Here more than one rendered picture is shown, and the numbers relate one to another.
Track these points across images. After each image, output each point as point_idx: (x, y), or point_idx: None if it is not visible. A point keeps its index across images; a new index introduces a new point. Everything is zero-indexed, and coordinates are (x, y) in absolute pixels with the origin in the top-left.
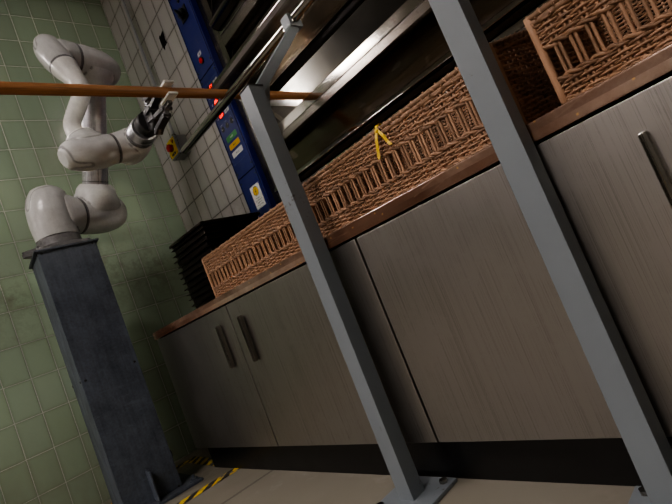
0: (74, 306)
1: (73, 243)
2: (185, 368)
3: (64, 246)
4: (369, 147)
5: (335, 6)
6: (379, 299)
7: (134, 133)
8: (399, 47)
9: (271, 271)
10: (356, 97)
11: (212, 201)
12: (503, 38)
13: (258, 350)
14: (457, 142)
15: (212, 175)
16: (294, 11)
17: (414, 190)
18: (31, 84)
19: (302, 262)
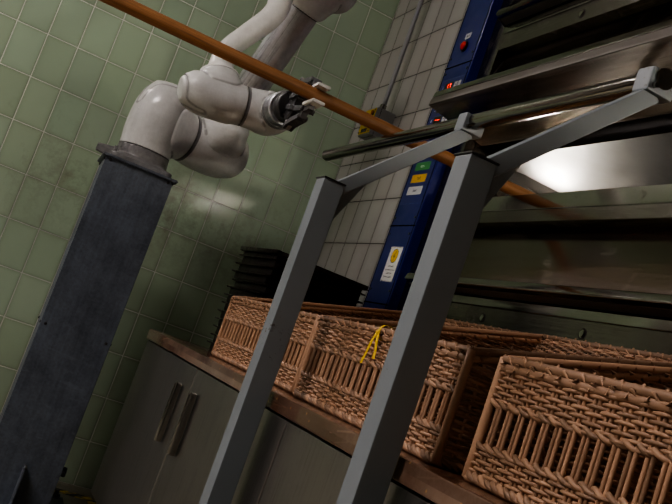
0: (96, 238)
1: (148, 170)
2: (140, 396)
3: (137, 167)
4: (369, 341)
5: None
6: (258, 503)
7: (268, 108)
8: (632, 231)
9: (235, 377)
10: (553, 247)
11: (359, 222)
12: (516, 352)
13: (180, 446)
14: None
15: (381, 191)
16: (474, 117)
17: (333, 426)
18: (168, 21)
19: None
